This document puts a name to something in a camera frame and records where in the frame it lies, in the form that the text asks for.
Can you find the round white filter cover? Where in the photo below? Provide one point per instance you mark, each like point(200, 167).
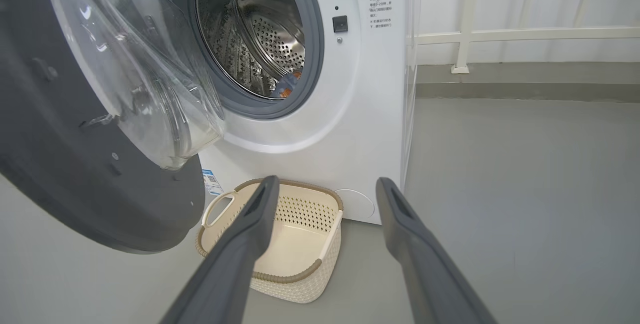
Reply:
point(357, 205)

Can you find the black round glass door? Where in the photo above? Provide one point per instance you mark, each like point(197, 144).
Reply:
point(50, 153)

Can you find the blue energy label sticker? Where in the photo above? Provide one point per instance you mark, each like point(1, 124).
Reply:
point(211, 182)

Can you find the grey rubber door gasket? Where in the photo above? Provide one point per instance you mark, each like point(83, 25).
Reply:
point(314, 38)

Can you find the black printed text label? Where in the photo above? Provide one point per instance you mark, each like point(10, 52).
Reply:
point(381, 9)

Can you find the steel perforated drum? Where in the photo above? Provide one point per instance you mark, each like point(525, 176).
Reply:
point(260, 28)

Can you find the cream perforated laundry basket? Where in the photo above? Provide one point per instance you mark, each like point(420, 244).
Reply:
point(300, 244)

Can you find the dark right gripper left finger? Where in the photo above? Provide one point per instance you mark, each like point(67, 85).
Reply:
point(240, 254)

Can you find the black door latch socket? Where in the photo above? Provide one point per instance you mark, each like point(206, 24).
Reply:
point(340, 23)

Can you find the blue cartoon print garment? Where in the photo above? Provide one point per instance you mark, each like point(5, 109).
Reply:
point(289, 83)

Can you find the white metal railing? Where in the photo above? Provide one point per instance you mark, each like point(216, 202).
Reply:
point(500, 35)

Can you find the white front-load washing machine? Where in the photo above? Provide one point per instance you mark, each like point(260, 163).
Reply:
point(360, 113)

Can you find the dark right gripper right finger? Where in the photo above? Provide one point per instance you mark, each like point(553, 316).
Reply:
point(420, 264)

